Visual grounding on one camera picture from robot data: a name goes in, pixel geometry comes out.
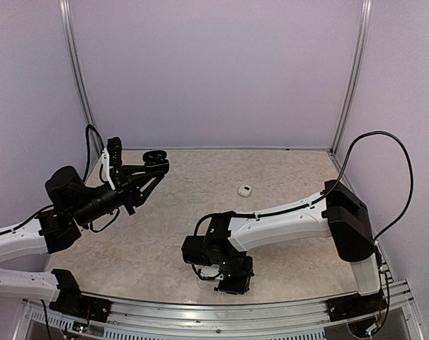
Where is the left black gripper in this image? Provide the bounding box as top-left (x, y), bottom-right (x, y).
top-left (71, 164), bottom-right (163, 227)

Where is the black earbuds charging case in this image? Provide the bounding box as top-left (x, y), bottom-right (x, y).
top-left (142, 150), bottom-right (170, 174)

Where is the white earbuds charging case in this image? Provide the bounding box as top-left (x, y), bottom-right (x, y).
top-left (238, 183), bottom-right (253, 198)

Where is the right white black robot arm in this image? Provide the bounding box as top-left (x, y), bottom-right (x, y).
top-left (181, 180), bottom-right (381, 315)

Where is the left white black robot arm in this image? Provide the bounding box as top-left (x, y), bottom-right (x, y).
top-left (0, 161), bottom-right (169, 315)

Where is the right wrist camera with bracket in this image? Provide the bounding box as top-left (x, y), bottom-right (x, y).
top-left (191, 264), bottom-right (224, 281)

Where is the front aluminium rail frame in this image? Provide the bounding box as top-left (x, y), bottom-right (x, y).
top-left (8, 226), bottom-right (428, 340)

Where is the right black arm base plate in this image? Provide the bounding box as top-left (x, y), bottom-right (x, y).
top-left (326, 290), bottom-right (388, 322)

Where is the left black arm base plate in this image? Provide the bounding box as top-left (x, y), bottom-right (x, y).
top-left (49, 269), bottom-right (112, 323)

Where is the left aluminium corner post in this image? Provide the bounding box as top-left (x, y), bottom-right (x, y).
top-left (57, 0), bottom-right (104, 153)

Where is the aluminium corner post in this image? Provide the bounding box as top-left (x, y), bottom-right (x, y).
top-left (330, 0), bottom-right (372, 155)
top-left (57, 0), bottom-right (104, 153)

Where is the right black camera cable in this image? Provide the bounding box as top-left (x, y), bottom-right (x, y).
top-left (193, 130), bottom-right (413, 242)

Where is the right aluminium corner post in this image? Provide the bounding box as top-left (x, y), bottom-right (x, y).
top-left (330, 0), bottom-right (372, 155)

